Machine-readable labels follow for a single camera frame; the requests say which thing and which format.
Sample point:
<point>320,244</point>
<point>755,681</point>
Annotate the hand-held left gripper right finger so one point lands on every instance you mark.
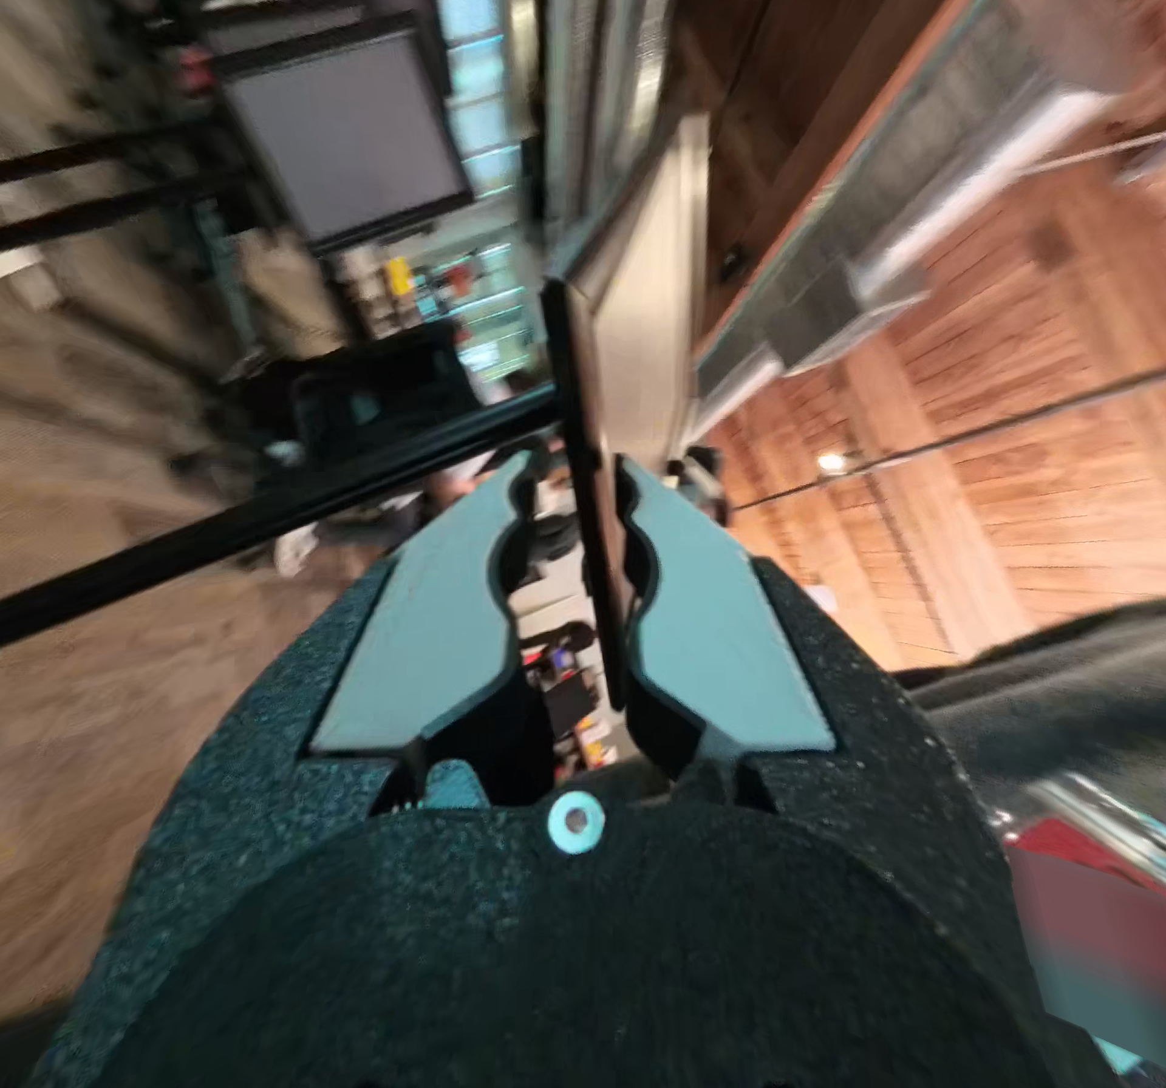
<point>729,651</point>

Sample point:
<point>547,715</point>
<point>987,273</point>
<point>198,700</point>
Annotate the group of floor sign stands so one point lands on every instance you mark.
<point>346,132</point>

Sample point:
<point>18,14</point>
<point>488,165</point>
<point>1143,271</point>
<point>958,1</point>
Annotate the black snap frame sign stand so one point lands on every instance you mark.
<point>583,433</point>

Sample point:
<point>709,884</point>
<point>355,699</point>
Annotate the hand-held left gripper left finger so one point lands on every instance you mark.
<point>428,632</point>

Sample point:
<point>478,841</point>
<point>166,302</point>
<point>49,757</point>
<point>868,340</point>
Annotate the person's right forearm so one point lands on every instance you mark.
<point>1048,678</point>

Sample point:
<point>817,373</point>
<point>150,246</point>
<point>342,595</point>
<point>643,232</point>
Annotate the metal ceiling duct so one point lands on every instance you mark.
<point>821,304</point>

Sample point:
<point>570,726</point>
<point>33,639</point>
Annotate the red box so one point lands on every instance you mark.
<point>1084,915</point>

